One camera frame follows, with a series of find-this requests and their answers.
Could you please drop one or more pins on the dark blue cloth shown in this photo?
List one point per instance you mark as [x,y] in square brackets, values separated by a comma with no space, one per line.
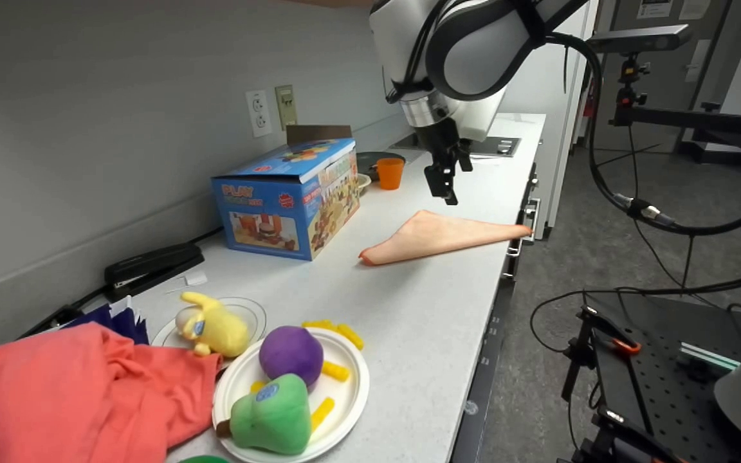
[121,323]

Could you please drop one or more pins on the blue play food box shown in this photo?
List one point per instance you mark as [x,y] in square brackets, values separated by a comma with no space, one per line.
[290,201]

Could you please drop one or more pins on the small white paper piece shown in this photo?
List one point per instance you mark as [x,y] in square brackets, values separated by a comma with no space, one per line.
[194,279]

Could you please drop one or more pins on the green plastic cup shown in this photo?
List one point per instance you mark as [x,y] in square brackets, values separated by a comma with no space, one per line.
[205,459]

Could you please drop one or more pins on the under-counter drawer cabinet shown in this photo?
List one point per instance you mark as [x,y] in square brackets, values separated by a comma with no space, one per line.
[483,377]

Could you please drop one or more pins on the white paper plate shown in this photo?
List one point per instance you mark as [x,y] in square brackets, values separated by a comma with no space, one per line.
[346,396]

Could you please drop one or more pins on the black stereo camera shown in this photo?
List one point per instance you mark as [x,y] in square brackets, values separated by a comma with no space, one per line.
[654,36]

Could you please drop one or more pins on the black breadboard table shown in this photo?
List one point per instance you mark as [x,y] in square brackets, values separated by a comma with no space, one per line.
[663,386]

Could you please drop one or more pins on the black glass cooktop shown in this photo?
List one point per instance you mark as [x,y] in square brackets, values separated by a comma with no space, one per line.
[494,144]

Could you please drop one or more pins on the black stapler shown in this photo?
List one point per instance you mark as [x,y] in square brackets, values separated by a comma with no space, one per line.
[152,266]

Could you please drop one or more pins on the green plush pear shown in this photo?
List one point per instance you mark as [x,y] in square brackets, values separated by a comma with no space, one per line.
[273,417]

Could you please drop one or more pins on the white wall outlet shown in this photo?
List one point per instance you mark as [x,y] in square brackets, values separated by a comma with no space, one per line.
[257,111]

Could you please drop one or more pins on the yellow plush toy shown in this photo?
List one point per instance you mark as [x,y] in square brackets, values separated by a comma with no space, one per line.
[216,328]

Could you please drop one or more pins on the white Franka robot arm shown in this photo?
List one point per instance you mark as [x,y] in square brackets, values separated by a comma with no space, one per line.
[483,41]

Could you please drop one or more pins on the orange microfiber cloth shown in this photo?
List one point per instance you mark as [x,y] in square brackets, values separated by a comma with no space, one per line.
[438,235]

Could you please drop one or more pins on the orange plastic cup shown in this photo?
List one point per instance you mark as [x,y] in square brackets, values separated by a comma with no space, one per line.
[390,172]

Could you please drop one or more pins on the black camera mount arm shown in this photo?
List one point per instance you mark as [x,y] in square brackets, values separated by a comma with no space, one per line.
[706,120]

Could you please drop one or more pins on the beige wall switch plate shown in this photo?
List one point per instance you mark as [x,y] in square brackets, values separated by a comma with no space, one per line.
[286,103]

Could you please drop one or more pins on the coral red cloth pile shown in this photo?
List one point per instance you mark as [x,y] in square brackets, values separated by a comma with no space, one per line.
[62,394]

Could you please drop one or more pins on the purple plush ball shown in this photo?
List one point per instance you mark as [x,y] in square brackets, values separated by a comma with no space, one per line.
[291,352]

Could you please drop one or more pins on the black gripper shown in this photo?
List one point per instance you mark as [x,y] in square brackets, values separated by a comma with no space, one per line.
[445,144]

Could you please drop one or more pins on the yellow toy fry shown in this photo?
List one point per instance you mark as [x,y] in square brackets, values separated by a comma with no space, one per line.
[350,336]
[257,386]
[322,413]
[339,370]
[319,325]

